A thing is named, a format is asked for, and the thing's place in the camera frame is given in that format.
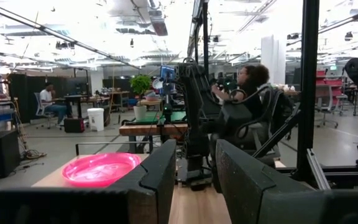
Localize black round table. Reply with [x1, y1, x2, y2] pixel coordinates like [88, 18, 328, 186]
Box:
[63, 94, 88, 119]

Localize pink translucent wave plate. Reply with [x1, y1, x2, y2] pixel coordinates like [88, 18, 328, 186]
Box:
[62, 151, 143, 189]

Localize red storage bins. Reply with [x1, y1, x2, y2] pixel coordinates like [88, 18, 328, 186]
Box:
[315, 70, 344, 98]

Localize black office chair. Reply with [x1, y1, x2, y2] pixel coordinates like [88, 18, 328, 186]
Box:
[228, 84, 294, 160]

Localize black aluminium rig frame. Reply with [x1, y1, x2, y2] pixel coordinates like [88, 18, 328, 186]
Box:
[252, 0, 358, 191]

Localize black room divider panel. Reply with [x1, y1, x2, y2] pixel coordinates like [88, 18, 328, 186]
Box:
[7, 73, 90, 124]

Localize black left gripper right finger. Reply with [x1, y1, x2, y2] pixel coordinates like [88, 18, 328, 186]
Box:
[215, 139, 358, 224]

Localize tangled floor cables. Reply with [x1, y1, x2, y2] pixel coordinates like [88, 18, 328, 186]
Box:
[19, 148, 48, 160]

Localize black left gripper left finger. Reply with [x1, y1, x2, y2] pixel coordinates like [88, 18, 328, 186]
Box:
[0, 139, 177, 224]

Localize blue computer monitor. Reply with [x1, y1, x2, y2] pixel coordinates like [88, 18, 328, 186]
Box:
[160, 65, 176, 82]

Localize white bucket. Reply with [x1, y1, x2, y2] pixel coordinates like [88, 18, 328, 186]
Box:
[86, 107, 105, 133]

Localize small black box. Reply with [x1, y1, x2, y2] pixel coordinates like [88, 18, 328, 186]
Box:
[63, 117, 86, 134]

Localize grey office chair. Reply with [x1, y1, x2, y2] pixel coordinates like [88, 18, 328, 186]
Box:
[34, 91, 58, 130]
[314, 83, 348, 129]

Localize seated person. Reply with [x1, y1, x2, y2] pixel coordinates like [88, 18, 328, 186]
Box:
[39, 82, 68, 127]
[210, 63, 270, 121]

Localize green potted plant white pot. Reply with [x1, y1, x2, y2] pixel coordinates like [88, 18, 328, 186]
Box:
[129, 74, 153, 121]

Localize wooden table green mat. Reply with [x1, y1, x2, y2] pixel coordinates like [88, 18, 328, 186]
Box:
[119, 110, 188, 153]

